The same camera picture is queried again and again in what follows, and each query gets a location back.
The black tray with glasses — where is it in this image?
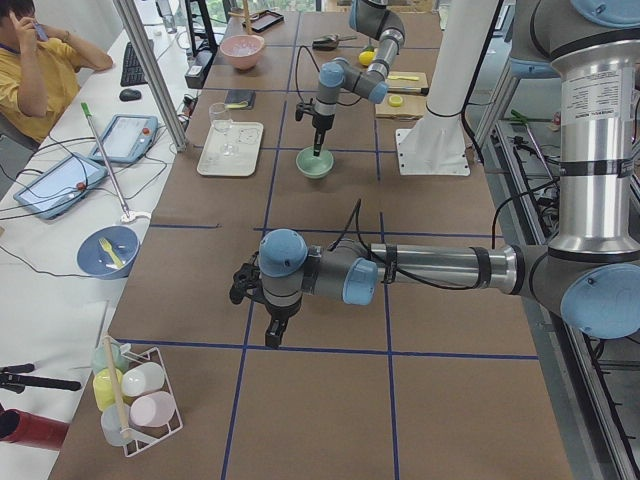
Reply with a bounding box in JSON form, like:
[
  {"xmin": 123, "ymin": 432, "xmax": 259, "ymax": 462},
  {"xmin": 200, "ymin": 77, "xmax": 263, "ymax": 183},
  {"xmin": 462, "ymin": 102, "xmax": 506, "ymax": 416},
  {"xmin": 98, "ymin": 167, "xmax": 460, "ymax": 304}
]
[{"xmin": 249, "ymin": 10, "xmax": 284, "ymax": 33}]

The wooden cutting board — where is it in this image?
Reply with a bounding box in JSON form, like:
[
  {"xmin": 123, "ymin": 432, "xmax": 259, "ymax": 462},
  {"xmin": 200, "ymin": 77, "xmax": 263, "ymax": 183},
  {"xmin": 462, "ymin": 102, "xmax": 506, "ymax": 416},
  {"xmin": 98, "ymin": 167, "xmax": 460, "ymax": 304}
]
[{"xmin": 375, "ymin": 71, "xmax": 429, "ymax": 118}]

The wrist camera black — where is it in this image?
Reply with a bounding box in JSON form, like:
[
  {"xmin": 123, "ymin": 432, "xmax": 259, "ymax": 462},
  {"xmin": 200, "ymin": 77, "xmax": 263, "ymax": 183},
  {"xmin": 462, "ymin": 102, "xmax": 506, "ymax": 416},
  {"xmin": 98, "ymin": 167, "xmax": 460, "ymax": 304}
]
[{"xmin": 229, "ymin": 263, "xmax": 265, "ymax": 305}]

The light blue plastic cup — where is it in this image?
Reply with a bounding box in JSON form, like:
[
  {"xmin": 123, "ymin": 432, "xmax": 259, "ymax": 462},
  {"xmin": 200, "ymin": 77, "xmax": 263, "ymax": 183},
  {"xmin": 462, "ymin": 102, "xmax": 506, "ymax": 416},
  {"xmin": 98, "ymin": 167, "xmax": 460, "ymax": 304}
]
[{"xmin": 100, "ymin": 403, "xmax": 131, "ymax": 447}]

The yellow plastic cup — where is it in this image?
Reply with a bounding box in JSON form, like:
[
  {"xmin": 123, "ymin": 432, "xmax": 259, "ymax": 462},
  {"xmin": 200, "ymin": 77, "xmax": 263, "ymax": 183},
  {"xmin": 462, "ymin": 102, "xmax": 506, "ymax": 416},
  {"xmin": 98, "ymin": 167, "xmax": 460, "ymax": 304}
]
[{"xmin": 92, "ymin": 368, "xmax": 115, "ymax": 412}]

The aluminium frame post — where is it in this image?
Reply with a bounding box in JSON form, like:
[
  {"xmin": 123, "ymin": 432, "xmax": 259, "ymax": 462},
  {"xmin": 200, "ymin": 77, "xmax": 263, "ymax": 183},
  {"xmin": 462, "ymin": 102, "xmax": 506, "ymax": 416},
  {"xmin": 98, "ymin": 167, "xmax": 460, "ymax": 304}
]
[{"xmin": 113, "ymin": 0, "xmax": 187, "ymax": 152}]

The blue bowl with fork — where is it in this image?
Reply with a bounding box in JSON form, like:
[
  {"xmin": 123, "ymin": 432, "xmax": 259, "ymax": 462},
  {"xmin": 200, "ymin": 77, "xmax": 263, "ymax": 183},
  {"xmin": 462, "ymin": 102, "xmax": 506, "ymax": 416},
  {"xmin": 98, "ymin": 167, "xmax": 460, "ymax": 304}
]
[{"xmin": 76, "ymin": 225, "xmax": 140, "ymax": 280}]

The red bottle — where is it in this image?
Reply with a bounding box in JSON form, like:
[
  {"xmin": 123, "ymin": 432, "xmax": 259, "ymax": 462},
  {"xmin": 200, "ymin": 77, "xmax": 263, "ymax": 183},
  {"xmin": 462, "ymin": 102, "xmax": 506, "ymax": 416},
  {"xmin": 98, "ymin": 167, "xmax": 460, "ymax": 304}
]
[{"xmin": 1, "ymin": 409, "xmax": 69, "ymax": 451}]

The black computer mouse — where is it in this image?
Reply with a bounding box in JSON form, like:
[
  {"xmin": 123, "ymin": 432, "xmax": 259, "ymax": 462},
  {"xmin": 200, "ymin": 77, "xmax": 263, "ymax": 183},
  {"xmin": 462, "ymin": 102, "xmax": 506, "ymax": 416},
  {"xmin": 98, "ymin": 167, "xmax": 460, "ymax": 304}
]
[{"xmin": 119, "ymin": 88, "xmax": 142, "ymax": 102}]

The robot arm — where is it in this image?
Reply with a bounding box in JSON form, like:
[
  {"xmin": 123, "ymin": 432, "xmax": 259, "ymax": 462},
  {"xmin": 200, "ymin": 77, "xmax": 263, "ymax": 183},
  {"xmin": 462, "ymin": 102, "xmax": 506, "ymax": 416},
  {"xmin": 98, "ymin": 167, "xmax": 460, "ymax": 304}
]
[
  {"xmin": 230, "ymin": 1, "xmax": 639, "ymax": 348},
  {"xmin": 312, "ymin": 1, "xmax": 405, "ymax": 156}
]

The pink bowl with ice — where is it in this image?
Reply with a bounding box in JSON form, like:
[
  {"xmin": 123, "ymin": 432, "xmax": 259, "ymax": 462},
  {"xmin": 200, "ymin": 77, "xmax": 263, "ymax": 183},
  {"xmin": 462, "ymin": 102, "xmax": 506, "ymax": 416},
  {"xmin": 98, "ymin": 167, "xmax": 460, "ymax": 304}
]
[{"xmin": 219, "ymin": 34, "xmax": 266, "ymax": 71}]

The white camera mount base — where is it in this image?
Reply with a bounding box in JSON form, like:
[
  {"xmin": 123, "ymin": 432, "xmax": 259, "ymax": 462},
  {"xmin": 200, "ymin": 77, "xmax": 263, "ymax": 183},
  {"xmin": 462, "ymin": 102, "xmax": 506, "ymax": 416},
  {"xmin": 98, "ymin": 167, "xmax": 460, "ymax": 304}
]
[{"xmin": 396, "ymin": 0, "xmax": 502, "ymax": 176}]

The long metal grabber stick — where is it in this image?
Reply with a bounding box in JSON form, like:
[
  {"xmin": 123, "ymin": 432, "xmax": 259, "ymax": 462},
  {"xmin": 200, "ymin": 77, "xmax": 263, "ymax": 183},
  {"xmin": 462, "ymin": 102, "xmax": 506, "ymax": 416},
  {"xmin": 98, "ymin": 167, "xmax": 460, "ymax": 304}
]
[{"xmin": 80, "ymin": 102, "xmax": 151, "ymax": 224}]

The far blue teach pendant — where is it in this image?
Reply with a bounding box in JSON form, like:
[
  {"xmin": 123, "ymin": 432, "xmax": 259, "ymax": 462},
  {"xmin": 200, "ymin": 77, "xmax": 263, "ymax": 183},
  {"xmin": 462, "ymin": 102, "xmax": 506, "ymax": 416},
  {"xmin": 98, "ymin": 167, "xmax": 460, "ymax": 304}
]
[{"xmin": 100, "ymin": 114, "xmax": 159, "ymax": 164}]

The white wire cup rack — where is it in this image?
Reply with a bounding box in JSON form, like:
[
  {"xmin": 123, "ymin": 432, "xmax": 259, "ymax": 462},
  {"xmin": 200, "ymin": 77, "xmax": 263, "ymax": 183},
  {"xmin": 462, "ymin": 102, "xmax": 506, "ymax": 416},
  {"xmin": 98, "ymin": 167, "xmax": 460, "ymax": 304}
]
[{"xmin": 100, "ymin": 336, "xmax": 183, "ymax": 458}]

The white plastic cup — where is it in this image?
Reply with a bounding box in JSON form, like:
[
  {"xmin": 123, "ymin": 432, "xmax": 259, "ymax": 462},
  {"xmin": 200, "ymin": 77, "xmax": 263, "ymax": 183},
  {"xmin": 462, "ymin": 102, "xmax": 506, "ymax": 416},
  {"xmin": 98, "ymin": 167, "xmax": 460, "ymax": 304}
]
[{"xmin": 121, "ymin": 362, "xmax": 165, "ymax": 397}]

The near blue teach pendant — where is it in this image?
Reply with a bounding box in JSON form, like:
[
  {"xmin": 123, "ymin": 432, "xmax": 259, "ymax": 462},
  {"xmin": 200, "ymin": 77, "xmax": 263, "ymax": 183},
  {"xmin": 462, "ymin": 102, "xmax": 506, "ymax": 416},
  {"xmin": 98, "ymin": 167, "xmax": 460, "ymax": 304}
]
[{"xmin": 13, "ymin": 153, "xmax": 107, "ymax": 220}]

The green ceramic bowl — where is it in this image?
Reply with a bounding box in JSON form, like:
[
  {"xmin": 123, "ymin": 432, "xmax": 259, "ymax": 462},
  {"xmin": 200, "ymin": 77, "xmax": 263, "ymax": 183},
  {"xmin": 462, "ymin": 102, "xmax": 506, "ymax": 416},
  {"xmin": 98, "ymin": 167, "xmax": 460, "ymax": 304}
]
[{"xmin": 295, "ymin": 147, "xmax": 334, "ymax": 179}]

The person in yellow shirt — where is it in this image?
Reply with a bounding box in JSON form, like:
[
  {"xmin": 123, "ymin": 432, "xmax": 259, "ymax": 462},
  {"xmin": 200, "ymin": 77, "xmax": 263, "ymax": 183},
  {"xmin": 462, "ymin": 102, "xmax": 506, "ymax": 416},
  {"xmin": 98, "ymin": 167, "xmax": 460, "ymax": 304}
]
[{"xmin": 1, "ymin": 1, "xmax": 113, "ymax": 143}]

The blue teach pendant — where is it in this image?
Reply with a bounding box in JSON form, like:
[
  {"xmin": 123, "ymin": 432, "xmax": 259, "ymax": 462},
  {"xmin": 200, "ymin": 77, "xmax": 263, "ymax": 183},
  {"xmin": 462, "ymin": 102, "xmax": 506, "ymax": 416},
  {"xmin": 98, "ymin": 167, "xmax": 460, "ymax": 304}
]
[
  {"xmin": 100, "ymin": 114, "xmax": 159, "ymax": 164},
  {"xmin": 13, "ymin": 153, "xmax": 107, "ymax": 220}
]

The clear wine glass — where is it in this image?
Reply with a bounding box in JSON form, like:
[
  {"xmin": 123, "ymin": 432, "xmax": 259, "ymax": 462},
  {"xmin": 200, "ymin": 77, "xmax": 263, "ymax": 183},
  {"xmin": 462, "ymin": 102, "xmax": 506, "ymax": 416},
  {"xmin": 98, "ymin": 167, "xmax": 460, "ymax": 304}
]
[{"xmin": 209, "ymin": 102, "xmax": 237, "ymax": 156}]

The yellow plastic knife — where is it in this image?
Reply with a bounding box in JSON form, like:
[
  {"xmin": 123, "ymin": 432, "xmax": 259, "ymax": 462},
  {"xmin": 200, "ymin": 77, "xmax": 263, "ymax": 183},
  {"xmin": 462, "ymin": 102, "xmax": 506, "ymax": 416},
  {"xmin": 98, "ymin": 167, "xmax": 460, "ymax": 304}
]
[{"xmin": 387, "ymin": 75, "xmax": 421, "ymax": 82}]

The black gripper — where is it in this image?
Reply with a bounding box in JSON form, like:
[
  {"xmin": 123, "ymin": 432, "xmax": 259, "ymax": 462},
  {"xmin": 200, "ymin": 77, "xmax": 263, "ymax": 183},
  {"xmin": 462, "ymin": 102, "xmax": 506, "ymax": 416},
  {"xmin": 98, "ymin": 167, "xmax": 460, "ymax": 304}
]
[
  {"xmin": 312, "ymin": 102, "xmax": 335, "ymax": 157},
  {"xmin": 261, "ymin": 296, "xmax": 301, "ymax": 348}
]

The grey folded cloth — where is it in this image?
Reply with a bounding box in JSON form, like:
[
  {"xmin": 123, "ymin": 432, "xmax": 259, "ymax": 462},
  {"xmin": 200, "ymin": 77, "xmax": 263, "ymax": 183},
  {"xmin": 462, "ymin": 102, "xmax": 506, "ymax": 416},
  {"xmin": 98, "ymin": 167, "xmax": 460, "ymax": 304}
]
[{"xmin": 224, "ymin": 89, "xmax": 256, "ymax": 110}]

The metal cylinder tool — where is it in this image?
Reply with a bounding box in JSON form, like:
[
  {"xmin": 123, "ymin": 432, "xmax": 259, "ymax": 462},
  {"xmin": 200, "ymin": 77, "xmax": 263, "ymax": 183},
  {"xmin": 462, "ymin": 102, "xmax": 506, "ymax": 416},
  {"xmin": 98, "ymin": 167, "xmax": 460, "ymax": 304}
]
[{"xmin": 388, "ymin": 86, "xmax": 429, "ymax": 96}]

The yellow lemon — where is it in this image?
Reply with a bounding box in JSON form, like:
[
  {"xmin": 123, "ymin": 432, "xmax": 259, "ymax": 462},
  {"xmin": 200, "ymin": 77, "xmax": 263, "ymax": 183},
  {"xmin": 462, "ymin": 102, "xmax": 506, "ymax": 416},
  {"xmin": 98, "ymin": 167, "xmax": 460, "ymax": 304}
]
[{"xmin": 358, "ymin": 50, "xmax": 376, "ymax": 67}]

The pink plastic cup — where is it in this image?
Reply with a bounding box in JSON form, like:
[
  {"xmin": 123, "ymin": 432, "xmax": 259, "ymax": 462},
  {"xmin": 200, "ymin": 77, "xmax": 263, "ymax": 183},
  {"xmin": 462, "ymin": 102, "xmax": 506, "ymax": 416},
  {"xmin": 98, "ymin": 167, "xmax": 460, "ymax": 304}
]
[{"xmin": 130, "ymin": 391, "xmax": 176, "ymax": 427}]

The yellow plastic fork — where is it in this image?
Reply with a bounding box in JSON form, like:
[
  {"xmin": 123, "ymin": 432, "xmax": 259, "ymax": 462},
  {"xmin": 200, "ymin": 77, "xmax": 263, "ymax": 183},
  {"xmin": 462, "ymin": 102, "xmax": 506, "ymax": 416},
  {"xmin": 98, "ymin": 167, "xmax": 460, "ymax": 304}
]
[{"xmin": 99, "ymin": 237, "xmax": 124, "ymax": 269}]

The black tripod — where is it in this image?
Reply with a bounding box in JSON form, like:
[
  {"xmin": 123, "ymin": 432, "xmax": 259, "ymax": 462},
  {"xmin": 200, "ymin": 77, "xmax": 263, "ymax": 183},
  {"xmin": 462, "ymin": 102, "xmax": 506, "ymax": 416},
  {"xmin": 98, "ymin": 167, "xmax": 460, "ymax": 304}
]
[{"xmin": 1, "ymin": 363, "xmax": 82, "ymax": 394}]

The black keyboard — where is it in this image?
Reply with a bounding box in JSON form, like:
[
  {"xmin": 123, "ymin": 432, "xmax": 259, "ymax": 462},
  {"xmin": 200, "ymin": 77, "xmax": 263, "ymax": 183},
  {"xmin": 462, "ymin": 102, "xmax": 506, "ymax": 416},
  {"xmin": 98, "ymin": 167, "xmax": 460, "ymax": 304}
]
[{"xmin": 120, "ymin": 42, "xmax": 147, "ymax": 87}]

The cream bear tray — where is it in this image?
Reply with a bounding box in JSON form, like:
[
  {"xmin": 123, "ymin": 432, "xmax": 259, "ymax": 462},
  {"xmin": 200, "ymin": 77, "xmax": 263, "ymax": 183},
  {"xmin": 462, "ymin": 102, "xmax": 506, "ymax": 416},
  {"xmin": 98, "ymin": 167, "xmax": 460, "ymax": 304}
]
[{"xmin": 196, "ymin": 122, "xmax": 264, "ymax": 177}]

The green plastic cup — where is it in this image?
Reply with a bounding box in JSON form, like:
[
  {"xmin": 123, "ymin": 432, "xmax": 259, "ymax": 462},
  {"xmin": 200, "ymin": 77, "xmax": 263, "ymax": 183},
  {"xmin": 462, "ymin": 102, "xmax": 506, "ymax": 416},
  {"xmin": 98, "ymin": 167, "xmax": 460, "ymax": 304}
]
[{"xmin": 91, "ymin": 341, "xmax": 130, "ymax": 376}]

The lemon half slice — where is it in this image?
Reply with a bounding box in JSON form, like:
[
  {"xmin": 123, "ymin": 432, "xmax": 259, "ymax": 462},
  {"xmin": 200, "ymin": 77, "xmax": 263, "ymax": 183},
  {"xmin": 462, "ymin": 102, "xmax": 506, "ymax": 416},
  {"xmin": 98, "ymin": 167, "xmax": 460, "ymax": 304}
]
[{"xmin": 387, "ymin": 95, "xmax": 404, "ymax": 108}]

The wooden mug tree stand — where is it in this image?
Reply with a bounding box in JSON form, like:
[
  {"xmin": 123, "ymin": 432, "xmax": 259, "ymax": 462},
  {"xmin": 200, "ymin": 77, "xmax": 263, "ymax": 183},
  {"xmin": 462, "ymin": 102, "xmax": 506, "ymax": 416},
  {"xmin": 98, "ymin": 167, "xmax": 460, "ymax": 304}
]
[{"xmin": 242, "ymin": 0, "xmax": 253, "ymax": 35}]

